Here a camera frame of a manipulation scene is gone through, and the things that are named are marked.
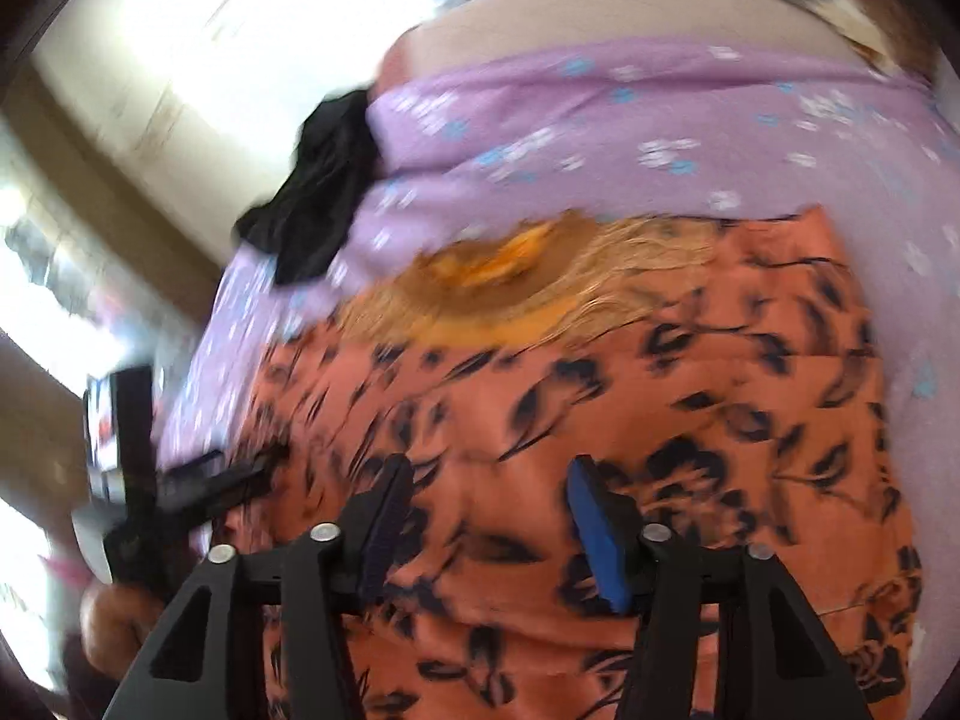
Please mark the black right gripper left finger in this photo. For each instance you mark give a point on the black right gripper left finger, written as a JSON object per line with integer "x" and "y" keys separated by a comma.
{"x": 204, "y": 659}

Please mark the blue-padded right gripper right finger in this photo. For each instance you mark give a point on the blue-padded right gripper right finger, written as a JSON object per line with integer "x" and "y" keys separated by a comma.
{"x": 775, "y": 657}

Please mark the orange black floral blouse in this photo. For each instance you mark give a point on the orange black floral blouse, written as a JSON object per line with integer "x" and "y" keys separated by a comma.
{"x": 722, "y": 375}

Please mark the person's left hand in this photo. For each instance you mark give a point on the person's left hand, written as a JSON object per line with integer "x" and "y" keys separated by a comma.
{"x": 116, "y": 619}

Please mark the stained glass wooden door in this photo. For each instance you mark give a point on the stained glass wooden door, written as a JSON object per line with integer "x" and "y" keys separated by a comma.
{"x": 93, "y": 278}

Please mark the black crumpled garment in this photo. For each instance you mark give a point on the black crumpled garment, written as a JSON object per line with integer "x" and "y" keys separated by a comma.
{"x": 303, "y": 226}

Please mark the purple floral bed sheet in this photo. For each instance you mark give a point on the purple floral bed sheet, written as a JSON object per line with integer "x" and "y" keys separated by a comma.
{"x": 652, "y": 126}

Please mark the pink mattress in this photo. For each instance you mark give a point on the pink mattress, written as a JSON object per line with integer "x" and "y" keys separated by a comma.
{"x": 482, "y": 31}

